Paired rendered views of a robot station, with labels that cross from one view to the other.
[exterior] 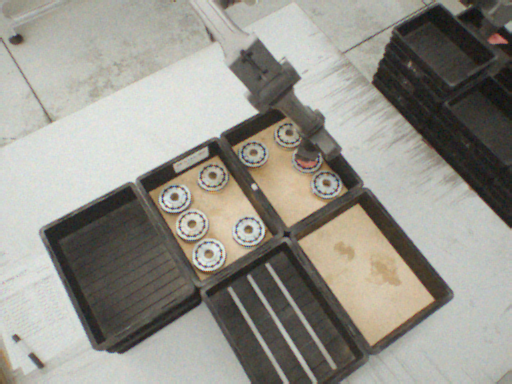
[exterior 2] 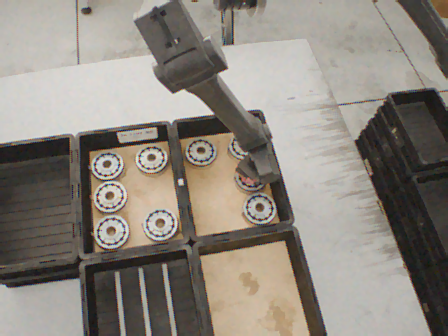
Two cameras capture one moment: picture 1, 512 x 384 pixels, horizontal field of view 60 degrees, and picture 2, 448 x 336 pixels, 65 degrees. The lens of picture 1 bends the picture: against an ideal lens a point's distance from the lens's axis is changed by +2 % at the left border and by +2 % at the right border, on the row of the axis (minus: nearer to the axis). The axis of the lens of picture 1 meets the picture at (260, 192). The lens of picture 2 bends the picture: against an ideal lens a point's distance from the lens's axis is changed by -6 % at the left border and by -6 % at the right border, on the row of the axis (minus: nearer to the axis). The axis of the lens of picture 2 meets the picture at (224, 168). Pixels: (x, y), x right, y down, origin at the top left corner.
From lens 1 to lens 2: 0.36 m
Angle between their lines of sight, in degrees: 8
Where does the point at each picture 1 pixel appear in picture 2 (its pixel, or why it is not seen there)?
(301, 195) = (230, 210)
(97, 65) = (133, 45)
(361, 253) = (265, 292)
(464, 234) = (380, 309)
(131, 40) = not seen: hidden behind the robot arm
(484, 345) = not seen: outside the picture
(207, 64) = not seen: hidden behind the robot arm
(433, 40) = (421, 118)
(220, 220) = (140, 203)
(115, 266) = (29, 207)
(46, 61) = (98, 31)
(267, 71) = (180, 41)
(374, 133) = (334, 178)
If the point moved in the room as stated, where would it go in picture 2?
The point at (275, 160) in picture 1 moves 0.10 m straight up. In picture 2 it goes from (220, 166) to (223, 151)
